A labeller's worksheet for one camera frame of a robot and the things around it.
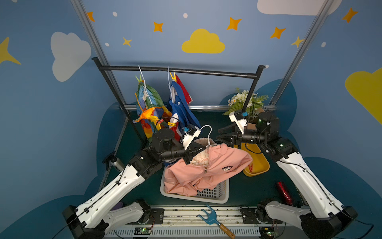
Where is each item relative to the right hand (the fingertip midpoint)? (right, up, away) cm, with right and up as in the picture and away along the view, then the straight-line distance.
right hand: (221, 132), depth 63 cm
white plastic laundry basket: (+3, -34, +16) cm, 38 cm away
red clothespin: (+24, -23, +27) cm, 43 cm away
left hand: (-7, -6, -3) cm, 9 cm away
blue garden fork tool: (-3, -44, +10) cm, 45 cm away
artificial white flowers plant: (+14, +17, +23) cm, 32 cm away
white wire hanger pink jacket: (-6, -5, -2) cm, 7 cm away
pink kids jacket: (-5, -15, +2) cm, 16 cm away
